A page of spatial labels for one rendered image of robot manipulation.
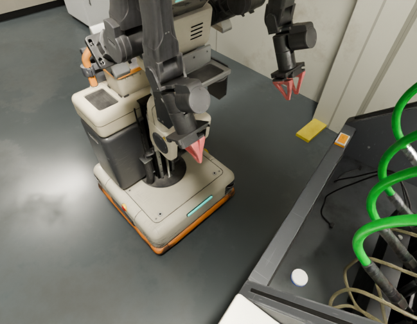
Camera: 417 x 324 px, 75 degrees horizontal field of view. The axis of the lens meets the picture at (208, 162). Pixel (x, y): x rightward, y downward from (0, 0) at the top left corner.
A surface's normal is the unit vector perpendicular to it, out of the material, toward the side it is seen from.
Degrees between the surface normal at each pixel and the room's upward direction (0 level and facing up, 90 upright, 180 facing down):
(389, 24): 90
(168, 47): 90
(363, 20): 90
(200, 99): 63
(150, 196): 0
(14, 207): 0
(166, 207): 0
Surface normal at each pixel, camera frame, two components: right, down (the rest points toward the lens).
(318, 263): 0.01, -0.65
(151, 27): -0.68, 0.51
